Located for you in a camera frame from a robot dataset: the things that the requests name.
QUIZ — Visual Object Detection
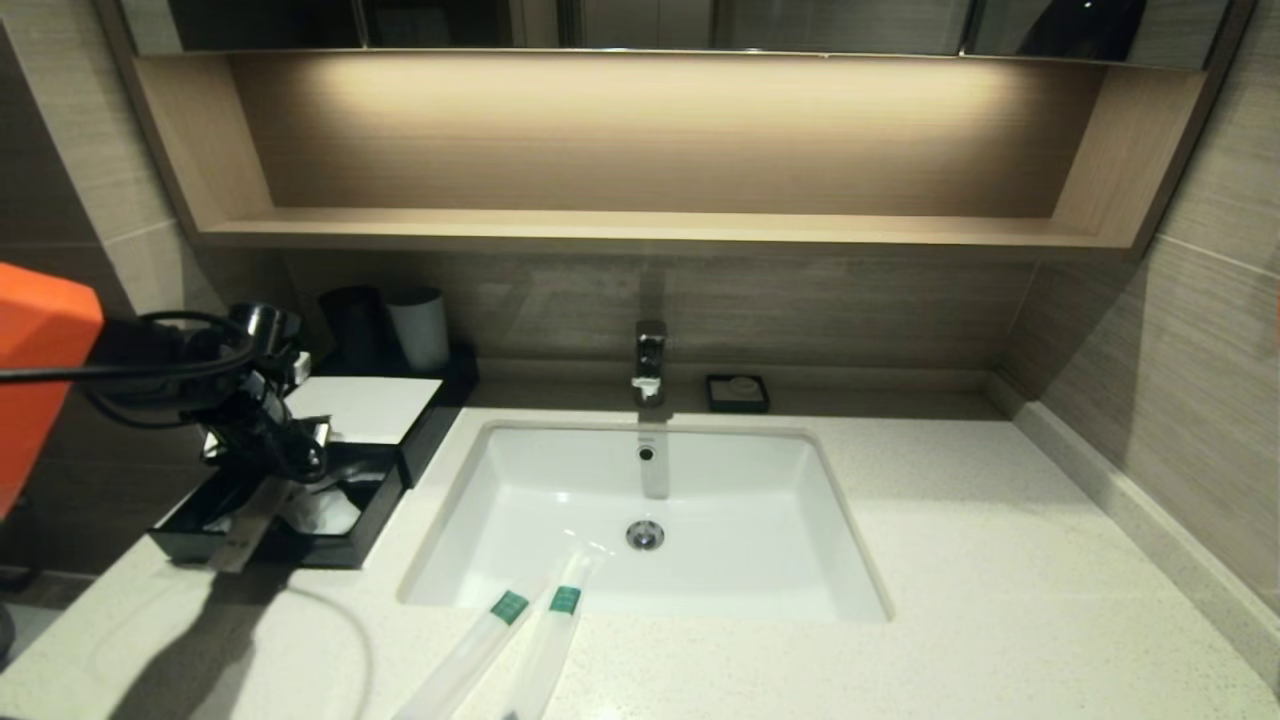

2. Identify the toothbrush packet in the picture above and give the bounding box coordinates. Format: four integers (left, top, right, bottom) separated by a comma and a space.
390, 575, 546, 720
505, 540, 613, 720

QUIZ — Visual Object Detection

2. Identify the thin black camera cable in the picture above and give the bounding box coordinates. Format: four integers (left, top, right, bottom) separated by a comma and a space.
0, 310, 263, 386

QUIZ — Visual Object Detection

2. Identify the black box drawer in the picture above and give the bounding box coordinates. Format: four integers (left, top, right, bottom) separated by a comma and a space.
148, 440, 406, 571

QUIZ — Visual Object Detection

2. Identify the white sink basin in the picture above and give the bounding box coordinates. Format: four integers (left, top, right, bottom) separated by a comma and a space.
398, 422, 891, 625

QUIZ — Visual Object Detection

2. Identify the white cup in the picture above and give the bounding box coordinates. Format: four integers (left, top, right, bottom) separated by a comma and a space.
386, 287, 451, 373

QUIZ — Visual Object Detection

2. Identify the light wooden wall shelf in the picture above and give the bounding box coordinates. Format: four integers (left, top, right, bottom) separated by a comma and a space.
92, 45, 1256, 263

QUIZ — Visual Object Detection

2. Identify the black soap dish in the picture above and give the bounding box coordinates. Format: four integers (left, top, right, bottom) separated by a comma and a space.
704, 373, 770, 414

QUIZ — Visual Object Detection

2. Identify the chrome faucet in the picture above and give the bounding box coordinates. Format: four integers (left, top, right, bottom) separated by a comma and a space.
631, 320, 668, 408

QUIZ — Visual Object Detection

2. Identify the black cup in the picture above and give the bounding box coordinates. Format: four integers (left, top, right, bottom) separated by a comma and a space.
320, 286, 391, 375

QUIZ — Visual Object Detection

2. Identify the clear plastic amenity packet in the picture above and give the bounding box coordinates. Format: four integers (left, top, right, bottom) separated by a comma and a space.
285, 480, 363, 537

